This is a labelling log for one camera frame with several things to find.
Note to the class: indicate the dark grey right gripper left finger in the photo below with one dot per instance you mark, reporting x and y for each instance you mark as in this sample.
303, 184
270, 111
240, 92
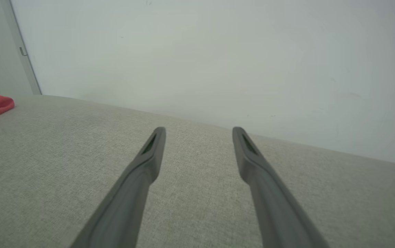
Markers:
125, 206

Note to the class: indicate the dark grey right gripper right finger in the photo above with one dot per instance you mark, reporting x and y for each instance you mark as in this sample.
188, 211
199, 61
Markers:
276, 210

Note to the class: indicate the grey door frame strip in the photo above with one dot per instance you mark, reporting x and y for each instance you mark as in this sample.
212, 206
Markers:
23, 57

